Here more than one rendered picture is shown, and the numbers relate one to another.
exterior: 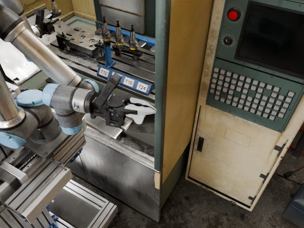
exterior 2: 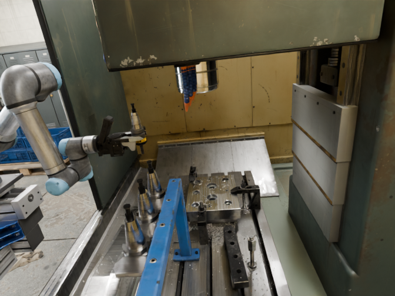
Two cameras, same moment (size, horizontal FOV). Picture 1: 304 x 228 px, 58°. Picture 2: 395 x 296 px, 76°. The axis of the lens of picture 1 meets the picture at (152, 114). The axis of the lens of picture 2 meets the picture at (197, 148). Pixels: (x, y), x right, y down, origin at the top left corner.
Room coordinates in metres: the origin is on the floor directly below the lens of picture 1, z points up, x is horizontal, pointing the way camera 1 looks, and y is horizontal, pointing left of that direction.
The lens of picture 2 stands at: (1.52, -0.37, 1.63)
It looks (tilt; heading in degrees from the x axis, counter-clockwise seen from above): 22 degrees down; 64
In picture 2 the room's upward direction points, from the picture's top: 7 degrees counter-clockwise
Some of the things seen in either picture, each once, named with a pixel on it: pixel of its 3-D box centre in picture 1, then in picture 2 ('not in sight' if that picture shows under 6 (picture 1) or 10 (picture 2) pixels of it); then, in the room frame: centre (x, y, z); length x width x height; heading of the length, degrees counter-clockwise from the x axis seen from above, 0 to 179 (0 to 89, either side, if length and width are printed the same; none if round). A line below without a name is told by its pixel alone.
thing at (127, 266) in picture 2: (140, 44); (130, 266); (1.55, 0.08, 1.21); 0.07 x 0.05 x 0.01; 149
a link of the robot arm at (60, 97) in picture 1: (62, 97); not in sight; (0.66, 0.29, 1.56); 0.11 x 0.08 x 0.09; 75
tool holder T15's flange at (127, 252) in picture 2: (133, 42); (137, 246); (1.58, 0.12, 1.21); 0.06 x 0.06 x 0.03
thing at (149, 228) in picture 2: (125, 40); (143, 230); (1.61, 0.17, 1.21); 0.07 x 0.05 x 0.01; 149
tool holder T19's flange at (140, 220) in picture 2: (119, 37); (147, 216); (1.63, 0.22, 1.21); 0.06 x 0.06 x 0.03
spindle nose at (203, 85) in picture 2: not in sight; (196, 73); (1.98, 0.50, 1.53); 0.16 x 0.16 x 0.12
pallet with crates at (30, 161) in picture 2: not in sight; (33, 143); (0.85, 4.45, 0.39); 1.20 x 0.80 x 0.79; 148
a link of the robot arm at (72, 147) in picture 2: not in sight; (74, 147); (1.50, 0.78, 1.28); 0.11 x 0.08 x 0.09; 149
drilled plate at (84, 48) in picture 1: (87, 41); (212, 195); (2.01, 0.53, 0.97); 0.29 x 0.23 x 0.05; 59
